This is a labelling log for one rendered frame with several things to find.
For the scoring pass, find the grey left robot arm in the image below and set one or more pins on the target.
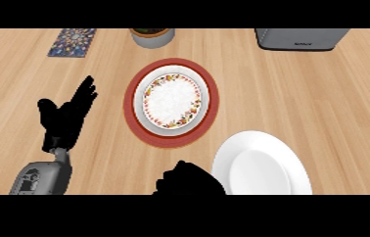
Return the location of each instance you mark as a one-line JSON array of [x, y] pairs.
[[47, 177]]

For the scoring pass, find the plain white plate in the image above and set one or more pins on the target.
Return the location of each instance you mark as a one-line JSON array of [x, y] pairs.
[[263, 165]]

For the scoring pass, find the colourful patterned rectangular coaster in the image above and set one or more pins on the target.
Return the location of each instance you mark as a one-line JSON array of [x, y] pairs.
[[73, 42]]

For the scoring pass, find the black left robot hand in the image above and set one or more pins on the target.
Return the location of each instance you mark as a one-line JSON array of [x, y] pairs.
[[66, 117]]

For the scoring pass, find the grey box appliance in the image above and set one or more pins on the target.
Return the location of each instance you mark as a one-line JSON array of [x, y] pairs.
[[302, 38]]

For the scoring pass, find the floral rimmed white plate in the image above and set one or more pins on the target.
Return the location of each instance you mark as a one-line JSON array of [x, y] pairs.
[[172, 100]]

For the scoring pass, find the red round placemat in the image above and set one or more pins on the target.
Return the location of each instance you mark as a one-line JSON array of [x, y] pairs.
[[172, 102]]

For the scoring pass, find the grey plant pot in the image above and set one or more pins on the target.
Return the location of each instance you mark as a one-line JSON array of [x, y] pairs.
[[153, 37]]

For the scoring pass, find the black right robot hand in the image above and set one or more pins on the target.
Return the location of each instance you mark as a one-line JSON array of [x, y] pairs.
[[191, 182]]

